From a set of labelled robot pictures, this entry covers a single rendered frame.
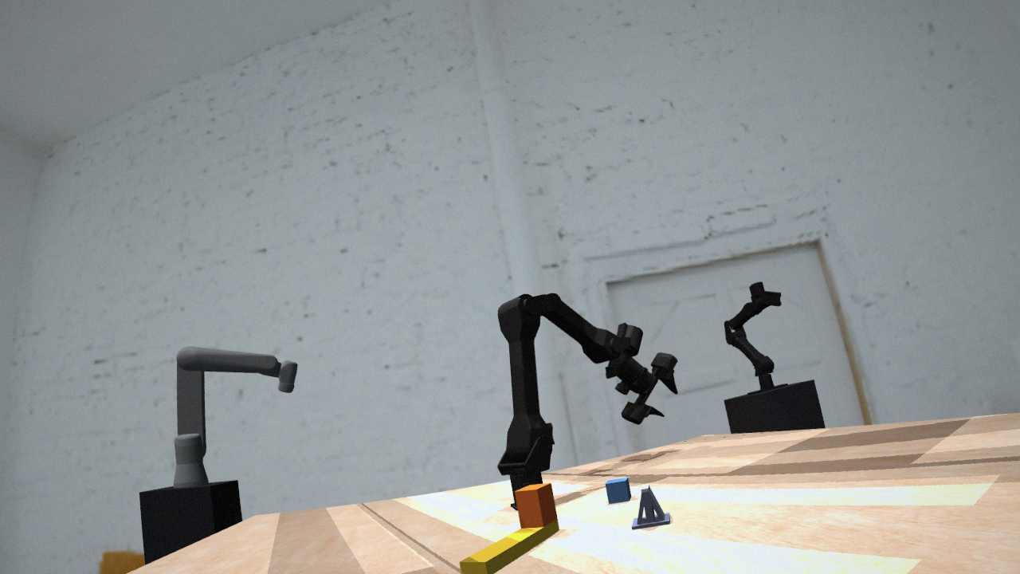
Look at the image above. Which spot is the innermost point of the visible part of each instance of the yellow bar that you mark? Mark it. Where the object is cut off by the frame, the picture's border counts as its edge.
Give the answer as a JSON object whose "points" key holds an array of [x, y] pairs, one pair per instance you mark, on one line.
{"points": [[538, 521]]}

